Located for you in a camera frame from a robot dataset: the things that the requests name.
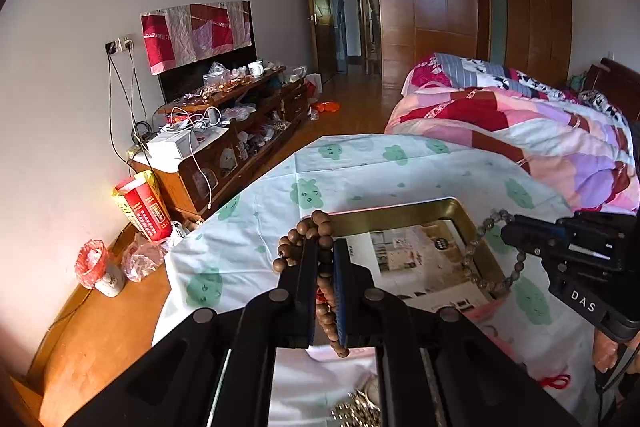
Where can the person's right hand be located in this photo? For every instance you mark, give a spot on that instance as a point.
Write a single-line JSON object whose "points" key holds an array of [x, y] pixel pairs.
{"points": [[606, 352]]}

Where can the red patchwork cover cloth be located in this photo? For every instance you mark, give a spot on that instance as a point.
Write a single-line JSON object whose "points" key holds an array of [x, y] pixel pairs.
{"points": [[195, 32]]}

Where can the black television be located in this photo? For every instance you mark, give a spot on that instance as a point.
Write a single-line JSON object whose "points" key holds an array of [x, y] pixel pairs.
{"points": [[185, 77]]}

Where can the wooden television cabinet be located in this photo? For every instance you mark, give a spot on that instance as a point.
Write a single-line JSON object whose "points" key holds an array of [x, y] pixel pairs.
{"points": [[220, 162]]}

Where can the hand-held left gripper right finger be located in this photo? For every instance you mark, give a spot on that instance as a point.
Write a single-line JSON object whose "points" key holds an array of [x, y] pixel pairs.
{"points": [[342, 292]]}

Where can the white and red shopping bag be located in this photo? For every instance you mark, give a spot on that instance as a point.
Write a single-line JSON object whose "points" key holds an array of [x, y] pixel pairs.
{"points": [[313, 86]]}

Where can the clear plastic bag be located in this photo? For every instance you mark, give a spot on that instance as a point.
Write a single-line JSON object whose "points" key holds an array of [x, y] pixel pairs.
{"points": [[145, 257]]}

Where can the red yellow carton box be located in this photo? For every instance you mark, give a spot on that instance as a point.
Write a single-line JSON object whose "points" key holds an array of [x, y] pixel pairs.
{"points": [[145, 207]]}

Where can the gold tin box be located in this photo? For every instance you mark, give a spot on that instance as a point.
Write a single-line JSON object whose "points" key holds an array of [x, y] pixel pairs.
{"points": [[400, 212]]}

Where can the orange item on floor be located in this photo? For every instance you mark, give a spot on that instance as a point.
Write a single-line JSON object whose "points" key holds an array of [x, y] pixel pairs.
{"points": [[325, 108]]}

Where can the wooden door frame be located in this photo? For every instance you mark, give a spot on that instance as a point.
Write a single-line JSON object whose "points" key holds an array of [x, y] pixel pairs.
{"points": [[312, 7]]}

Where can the white mug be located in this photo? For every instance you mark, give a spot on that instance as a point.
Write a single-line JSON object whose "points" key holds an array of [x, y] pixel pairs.
{"points": [[256, 68]]}

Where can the pink patchwork quilt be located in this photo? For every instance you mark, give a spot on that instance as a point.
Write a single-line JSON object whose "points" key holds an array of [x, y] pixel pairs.
{"points": [[540, 142]]}

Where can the trash bin with red bag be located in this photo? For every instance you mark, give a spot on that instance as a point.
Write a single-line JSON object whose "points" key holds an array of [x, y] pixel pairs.
{"points": [[95, 264]]}

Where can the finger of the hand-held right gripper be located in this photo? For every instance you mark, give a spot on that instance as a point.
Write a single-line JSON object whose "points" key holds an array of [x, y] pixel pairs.
{"points": [[540, 224], [530, 241]]}

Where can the cloud print tablecloth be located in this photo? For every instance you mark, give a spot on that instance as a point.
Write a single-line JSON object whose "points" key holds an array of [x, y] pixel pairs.
{"points": [[350, 177]]}

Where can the clear snack bag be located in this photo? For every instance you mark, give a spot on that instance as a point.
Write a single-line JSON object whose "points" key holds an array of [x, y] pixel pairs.
{"points": [[217, 79]]}

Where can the wall power socket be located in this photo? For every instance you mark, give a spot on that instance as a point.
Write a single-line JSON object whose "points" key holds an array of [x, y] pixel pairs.
{"points": [[119, 44]]}

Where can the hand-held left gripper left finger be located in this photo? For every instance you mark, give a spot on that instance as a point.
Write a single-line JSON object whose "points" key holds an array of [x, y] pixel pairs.
{"points": [[305, 287]]}

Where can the printed paper sheet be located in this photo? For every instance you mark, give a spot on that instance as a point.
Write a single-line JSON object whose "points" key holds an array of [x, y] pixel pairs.
{"points": [[425, 257]]}

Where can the white cardboard box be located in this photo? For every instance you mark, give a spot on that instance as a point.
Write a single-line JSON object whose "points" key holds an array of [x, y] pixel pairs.
{"points": [[175, 147]]}

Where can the wooden headboard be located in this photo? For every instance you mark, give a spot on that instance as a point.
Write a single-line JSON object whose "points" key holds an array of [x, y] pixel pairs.
{"points": [[615, 82]]}

